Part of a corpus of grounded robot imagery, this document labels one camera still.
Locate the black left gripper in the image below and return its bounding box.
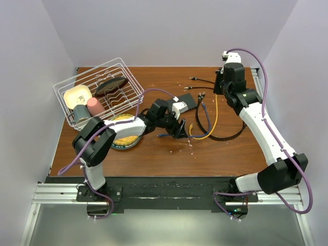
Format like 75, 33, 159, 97
155, 109, 188, 139

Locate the yellow ethernet cable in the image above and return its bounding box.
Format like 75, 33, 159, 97
189, 94, 219, 140

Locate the blue ethernet cable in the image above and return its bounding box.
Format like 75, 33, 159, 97
156, 101, 212, 138

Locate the black network switch box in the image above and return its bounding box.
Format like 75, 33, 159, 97
177, 93, 197, 113

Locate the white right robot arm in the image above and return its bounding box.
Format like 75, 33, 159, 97
214, 63, 308, 201

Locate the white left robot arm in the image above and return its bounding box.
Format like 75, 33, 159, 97
72, 99, 188, 201

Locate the yellow green rimmed plate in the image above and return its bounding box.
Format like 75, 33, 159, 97
110, 114, 141, 151

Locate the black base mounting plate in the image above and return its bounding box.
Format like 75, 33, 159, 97
76, 177, 258, 216

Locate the dark brown oval plate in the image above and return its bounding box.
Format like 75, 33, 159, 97
94, 77, 129, 97

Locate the pink cup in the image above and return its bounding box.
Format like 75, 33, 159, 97
87, 97, 105, 116

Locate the grey green mug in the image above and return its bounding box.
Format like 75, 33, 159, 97
68, 105, 91, 124

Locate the cream square bowl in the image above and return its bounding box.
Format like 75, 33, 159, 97
64, 85, 92, 110

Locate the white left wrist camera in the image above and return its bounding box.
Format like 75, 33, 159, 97
171, 101, 188, 119

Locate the black ethernet cable inner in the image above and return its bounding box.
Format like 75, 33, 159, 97
183, 86, 245, 141

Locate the black ethernet cable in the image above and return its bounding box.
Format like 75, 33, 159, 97
183, 86, 245, 141
189, 76, 216, 129

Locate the black ethernet cable outer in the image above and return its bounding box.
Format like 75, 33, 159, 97
189, 76, 216, 129

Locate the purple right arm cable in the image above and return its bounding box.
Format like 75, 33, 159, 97
213, 48, 314, 221

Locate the white wire dish rack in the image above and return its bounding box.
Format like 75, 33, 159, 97
53, 57, 144, 131

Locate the aluminium frame rail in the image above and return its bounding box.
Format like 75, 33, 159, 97
19, 183, 315, 245

